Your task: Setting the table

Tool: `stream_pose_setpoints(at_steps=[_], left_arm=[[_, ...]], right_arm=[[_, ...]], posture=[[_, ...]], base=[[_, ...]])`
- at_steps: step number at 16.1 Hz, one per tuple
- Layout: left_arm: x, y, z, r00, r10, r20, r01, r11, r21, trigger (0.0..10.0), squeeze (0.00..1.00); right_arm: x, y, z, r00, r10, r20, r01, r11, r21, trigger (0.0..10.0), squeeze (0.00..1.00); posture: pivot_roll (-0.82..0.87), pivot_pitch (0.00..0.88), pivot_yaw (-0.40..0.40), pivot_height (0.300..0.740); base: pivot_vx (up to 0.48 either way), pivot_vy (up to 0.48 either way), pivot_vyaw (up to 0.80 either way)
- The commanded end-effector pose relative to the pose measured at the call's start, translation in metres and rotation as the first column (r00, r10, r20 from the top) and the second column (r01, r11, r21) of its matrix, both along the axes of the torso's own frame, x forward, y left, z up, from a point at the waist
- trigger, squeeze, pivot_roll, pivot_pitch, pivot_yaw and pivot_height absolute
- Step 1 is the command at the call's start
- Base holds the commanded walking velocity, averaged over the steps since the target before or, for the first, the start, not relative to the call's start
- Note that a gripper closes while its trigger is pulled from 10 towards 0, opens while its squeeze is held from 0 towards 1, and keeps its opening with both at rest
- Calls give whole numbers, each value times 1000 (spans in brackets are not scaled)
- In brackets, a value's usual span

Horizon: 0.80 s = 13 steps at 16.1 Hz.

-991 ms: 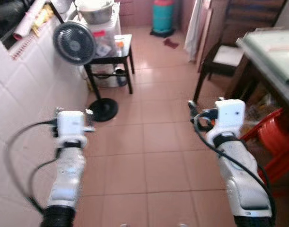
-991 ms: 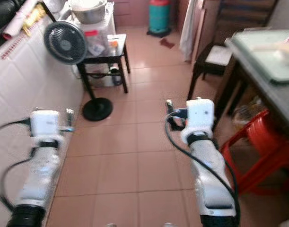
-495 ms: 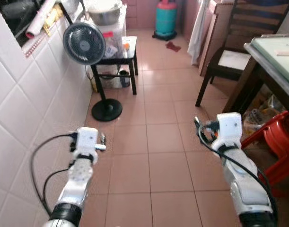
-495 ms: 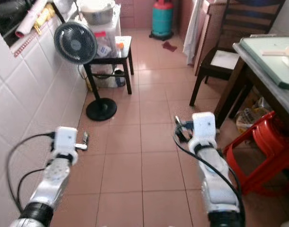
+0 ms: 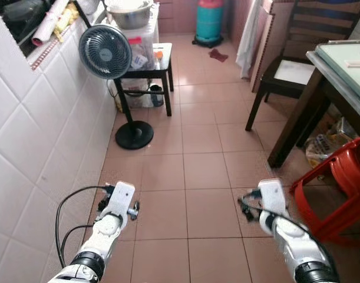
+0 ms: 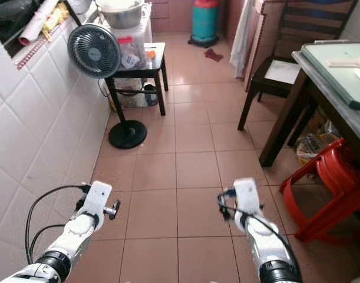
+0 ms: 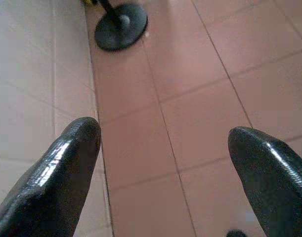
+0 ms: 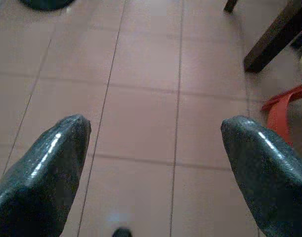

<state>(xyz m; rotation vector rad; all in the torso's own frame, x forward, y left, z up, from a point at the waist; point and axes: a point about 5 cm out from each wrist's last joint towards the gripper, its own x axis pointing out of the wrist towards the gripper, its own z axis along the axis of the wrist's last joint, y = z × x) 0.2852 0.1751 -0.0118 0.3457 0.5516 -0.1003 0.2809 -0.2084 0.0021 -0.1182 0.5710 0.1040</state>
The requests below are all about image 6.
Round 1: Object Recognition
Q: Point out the pale wooden chopstick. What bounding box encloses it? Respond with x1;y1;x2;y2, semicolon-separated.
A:
340;58;360;69

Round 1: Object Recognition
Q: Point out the white rolled paper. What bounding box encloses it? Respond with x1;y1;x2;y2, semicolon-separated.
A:
18;0;60;47

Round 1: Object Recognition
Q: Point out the clear bag of goods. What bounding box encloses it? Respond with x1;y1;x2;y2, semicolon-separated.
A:
108;78;160;110

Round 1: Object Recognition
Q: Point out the dark wooden table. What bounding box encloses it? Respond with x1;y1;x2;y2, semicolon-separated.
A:
257;40;360;169

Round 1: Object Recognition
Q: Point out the small black side table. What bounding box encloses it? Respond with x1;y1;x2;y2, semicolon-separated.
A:
104;41;169;117

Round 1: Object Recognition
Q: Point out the yellow plastic bag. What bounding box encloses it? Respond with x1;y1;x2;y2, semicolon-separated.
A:
41;2;69;34

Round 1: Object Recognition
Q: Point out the black plastic bag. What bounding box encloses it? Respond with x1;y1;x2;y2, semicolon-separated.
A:
0;0;40;28

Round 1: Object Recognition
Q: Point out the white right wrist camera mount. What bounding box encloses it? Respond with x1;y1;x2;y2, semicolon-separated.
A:
232;177;262;216

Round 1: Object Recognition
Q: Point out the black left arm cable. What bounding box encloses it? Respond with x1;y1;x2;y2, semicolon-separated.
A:
24;185;87;266

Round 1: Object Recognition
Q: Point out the printed plastic bag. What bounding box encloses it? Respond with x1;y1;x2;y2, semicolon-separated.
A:
296;117;344;166

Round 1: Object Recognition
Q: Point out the teal gas cylinder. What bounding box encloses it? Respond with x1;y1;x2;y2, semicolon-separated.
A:
189;0;222;48

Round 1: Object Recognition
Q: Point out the dark wooden chair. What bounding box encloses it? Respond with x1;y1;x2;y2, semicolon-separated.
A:
237;0;359;132

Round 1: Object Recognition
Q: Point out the red floor rag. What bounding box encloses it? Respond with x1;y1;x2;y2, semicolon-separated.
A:
203;48;225;63

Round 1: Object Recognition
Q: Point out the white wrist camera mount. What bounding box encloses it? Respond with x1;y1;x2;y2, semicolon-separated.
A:
85;180;113;217
232;177;262;216

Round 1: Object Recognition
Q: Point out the grey standing fan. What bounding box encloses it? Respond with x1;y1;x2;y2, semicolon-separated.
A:
66;24;148;150

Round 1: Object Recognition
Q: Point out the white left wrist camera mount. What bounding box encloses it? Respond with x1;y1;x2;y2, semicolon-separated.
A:
85;180;113;217

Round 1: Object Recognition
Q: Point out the white hanging cloth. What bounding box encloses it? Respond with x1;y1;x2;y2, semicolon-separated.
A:
229;0;255;80

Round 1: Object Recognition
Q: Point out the large steel basin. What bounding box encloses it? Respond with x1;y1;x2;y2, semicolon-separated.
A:
94;0;146;29

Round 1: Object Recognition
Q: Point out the red plastic stool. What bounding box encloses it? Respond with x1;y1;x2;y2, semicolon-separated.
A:
279;138;360;244

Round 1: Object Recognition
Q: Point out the clear plastic container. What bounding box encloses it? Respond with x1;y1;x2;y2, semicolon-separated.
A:
98;26;153;71

